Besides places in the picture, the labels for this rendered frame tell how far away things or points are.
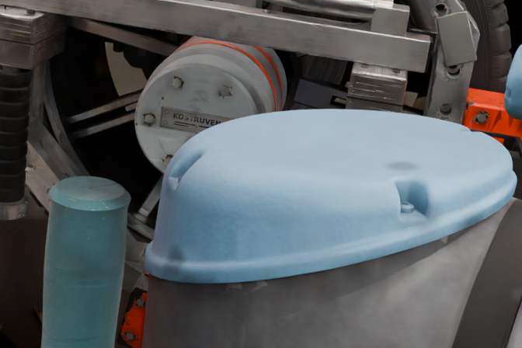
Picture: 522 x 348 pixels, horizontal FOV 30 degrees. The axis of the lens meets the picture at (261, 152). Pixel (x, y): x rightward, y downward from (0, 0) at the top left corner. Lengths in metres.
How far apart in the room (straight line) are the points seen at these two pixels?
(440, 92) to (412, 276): 0.81
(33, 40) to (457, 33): 0.45
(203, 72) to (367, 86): 0.18
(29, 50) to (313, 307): 0.67
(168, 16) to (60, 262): 0.32
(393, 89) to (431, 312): 0.59
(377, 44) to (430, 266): 0.61
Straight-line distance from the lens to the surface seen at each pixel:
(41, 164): 1.20
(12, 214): 0.98
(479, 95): 1.13
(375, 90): 0.87
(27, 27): 0.92
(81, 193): 1.08
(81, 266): 1.08
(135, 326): 1.25
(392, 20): 0.88
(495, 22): 1.16
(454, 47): 1.08
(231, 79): 0.96
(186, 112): 0.97
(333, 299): 0.29
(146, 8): 0.91
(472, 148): 0.32
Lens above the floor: 1.14
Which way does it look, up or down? 18 degrees down
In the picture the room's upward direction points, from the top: 8 degrees clockwise
